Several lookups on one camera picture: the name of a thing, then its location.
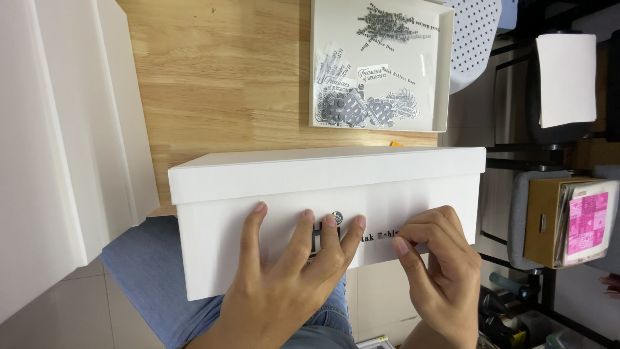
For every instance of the person's right hand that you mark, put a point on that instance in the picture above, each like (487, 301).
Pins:
(450, 286)

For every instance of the person's left hand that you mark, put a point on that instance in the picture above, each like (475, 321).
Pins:
(271, 291)

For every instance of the white cardboard box base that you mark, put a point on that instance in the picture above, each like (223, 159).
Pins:
(218, 252)

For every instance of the clear black print sticker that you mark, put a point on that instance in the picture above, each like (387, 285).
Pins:
(375, 236)

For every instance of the teal cylinder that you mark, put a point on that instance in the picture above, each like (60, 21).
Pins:
(503, 283)

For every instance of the black tape dispenser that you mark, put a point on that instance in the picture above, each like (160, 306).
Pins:
(499, 320)

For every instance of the grey chair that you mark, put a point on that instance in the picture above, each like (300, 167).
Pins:
(516, 223)

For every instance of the brown carton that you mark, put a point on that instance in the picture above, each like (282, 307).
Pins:
(540, 223)

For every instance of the person's blue jeans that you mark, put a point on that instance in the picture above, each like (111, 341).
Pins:
(155, 276)

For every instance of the white cardboard box lid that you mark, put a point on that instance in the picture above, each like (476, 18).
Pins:
(315, 172)

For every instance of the pink printed sheet pack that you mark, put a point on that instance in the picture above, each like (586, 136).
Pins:
(586, 223)

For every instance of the black chair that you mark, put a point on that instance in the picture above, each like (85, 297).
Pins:
(533, 131)

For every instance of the pile of clear print stickers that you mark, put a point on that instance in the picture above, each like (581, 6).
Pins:
(348, 106)

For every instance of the shallow white tray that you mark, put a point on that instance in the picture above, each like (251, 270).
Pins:
(387, 58)

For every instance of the white paper sheet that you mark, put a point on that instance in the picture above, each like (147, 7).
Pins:
(566, 80)

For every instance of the white perforated chair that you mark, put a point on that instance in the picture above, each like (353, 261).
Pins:
(472, 43)

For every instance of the stack of white boxes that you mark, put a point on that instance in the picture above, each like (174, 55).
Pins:
(58, 145)

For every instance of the black metal rack frame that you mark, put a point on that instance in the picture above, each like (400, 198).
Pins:
(547, 291)

